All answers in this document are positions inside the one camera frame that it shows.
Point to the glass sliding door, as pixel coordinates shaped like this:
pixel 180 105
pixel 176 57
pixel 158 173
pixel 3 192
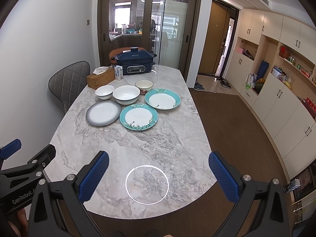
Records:
pixel 163 27

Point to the cream wall cabinet unit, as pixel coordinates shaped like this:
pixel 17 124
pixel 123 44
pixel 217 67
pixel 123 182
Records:
pixel 284 99

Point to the dark sneaker right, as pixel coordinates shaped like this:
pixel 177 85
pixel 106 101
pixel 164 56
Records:
pixel 225 84

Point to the wooden tissue box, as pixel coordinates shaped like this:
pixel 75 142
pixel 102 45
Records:
pixel 95 81

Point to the dark sneaker left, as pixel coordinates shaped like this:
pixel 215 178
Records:
pixel 198 87

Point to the large white bowl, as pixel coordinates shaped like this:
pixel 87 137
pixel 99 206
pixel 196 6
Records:
pixel 126 95

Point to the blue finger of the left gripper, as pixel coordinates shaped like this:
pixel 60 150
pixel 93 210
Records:
pixel 9 149

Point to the navy electric hot pot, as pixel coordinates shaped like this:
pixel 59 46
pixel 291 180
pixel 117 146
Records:
pixel 145 58

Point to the grey rimmed plate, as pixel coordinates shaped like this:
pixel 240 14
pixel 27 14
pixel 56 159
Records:
pixel 103 113

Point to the small milk carton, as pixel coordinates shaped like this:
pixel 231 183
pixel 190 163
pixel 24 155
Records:
pixel 118 72

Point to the pink floral bowl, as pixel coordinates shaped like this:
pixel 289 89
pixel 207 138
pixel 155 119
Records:
pixel 144 86

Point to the small white bowl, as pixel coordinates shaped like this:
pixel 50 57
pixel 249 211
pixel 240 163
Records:
pixel 104 92

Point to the grey quilted chair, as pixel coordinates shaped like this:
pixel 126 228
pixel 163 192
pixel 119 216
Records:
pixel 68 83

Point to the dark sneaker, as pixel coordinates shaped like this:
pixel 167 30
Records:
pixel 198 87
pixel 225 84

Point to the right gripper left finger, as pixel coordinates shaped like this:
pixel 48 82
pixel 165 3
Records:
pixel 46 218

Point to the teal floral plate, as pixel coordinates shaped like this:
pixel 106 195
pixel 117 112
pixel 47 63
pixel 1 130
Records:
pixel 138 117
pixel 162 99

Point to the brown entrance door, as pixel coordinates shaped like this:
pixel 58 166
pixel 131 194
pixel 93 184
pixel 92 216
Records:
pixel 215 38

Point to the blue bag in shelf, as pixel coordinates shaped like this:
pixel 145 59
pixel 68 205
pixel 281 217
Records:
pixel 262 69

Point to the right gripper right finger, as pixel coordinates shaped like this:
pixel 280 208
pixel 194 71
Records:
pixel 271 218

